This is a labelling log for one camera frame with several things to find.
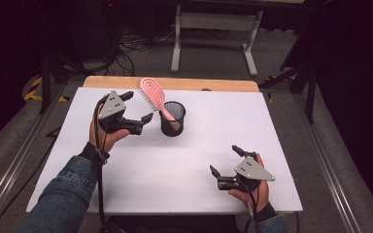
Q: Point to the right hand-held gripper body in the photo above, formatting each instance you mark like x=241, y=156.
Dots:
x=252, y=170

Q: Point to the person's left hand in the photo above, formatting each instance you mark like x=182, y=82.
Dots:
x=108, y=140

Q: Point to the aluminium rail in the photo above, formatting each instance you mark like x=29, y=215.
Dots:
x=328, y=168
x=13, y=168

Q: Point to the grey metal table frame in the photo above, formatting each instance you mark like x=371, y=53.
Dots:
x=218, y=22

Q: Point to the yellow black hazard tape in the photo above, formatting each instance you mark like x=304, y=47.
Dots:
x=32, y=95

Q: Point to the black mesh pen holder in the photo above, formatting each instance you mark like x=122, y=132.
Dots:
x=165, y=127

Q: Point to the white board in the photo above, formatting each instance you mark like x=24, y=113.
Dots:
x=175, y=168

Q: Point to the black metal stand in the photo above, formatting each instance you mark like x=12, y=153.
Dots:
x=45, y=90
x=311, y=97

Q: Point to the person's right hand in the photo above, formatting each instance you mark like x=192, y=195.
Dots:
x=259, y=195

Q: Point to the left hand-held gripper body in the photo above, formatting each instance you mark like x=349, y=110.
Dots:
x=111, y=106

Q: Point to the pink hairbrush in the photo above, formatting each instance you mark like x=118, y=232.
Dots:
x=152, y=92

